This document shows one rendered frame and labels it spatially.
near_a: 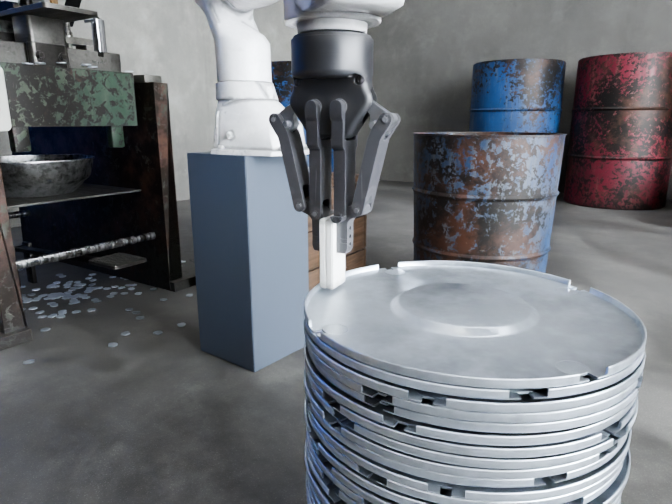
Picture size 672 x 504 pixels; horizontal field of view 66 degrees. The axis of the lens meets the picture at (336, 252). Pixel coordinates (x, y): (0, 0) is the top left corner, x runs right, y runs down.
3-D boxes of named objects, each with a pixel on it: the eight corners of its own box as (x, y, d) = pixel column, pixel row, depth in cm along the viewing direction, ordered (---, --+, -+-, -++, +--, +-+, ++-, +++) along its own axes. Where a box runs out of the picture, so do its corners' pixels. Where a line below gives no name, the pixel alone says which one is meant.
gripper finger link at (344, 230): (342, 199, 51) (370, 201, 50) (342, 249, 52) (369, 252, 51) (335, 201, 50) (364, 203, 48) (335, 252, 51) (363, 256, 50)
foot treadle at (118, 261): (150, 276, 138) (148, 257, 136) (116, 286, 130) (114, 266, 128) (33, 247, 169) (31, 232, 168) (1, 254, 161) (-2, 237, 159)
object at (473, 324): (488, 257, 66) (488, 251, 65) (731, 346, 40) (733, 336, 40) (267, 284, 55) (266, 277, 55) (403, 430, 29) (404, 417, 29)
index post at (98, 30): (108, 52, 150) (104, 17, 147) (98, 51, 147) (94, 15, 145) (102, 53, 151) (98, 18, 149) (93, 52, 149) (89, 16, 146)
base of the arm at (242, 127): (331, 152, 108) (331, 82, 104) (267, 157, 93) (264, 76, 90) (256, 149, 121) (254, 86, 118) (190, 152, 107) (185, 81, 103)
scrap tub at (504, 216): (561, 286, 165) (578, 132, 153) (529, 329, 131) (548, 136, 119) (437, 266, 187) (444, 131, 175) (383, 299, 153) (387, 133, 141)
